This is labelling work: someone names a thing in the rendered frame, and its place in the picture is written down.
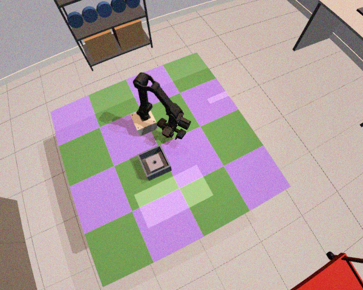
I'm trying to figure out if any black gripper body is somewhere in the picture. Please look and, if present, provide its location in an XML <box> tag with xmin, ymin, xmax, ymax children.
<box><xmin>157</xmin><ymin>118</ymin><xmax>186</xmax><ymax>139</ymax></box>

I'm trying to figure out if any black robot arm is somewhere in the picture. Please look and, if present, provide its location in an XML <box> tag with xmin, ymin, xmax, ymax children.
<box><xmin>133</xmin><ymin>72</ymin><xmax>191</xmax><ymax>138</ymax></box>

